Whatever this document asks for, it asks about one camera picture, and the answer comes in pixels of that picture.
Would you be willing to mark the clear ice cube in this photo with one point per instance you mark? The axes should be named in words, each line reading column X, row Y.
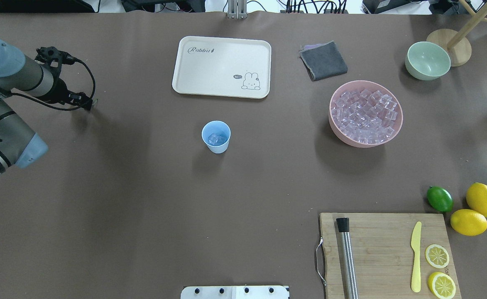
column 217, row 139

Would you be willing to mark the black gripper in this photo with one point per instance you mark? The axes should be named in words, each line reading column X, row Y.
column 59, row 91

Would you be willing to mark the aluminium frame post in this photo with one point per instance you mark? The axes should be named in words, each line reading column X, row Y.
column 237, row 9

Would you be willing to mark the green lime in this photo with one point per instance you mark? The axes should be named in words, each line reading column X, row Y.
column 440, row 199

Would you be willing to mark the wooden cup stand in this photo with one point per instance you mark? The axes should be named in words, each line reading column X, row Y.
column 456, row 44

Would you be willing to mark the yellow plastic knife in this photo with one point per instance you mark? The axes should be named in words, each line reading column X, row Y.
column 416, row 267

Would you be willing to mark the lemon slice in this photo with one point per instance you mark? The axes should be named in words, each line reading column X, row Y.
column 442, row 285
column 437, row 256

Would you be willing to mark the grey folded cloth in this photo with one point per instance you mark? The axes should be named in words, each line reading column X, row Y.
column 323, row 60

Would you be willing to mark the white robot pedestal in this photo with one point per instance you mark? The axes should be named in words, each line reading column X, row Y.
column 236, row 292

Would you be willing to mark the whole yellow lemon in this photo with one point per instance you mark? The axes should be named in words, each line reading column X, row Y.
column 468, row 222
column 476, row 198

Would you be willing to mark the wooden cutting board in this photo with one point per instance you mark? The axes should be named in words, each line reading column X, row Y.
column 382, row 254

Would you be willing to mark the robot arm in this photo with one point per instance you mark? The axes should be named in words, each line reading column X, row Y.
column 38, row 80

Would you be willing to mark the light blue plastic cup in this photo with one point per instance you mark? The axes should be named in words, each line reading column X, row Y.
column 216, row 126

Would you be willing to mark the steel muddler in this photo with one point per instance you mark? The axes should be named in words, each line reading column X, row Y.
column 347, row 257

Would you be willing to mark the mint green bowl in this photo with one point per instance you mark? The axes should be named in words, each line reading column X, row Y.
column 427, row 61

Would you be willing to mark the pink bowl of ice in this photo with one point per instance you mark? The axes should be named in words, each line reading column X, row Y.
column 364, row 114

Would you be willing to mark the cream rabbit tray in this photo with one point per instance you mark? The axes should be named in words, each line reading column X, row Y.
column 229, row 67

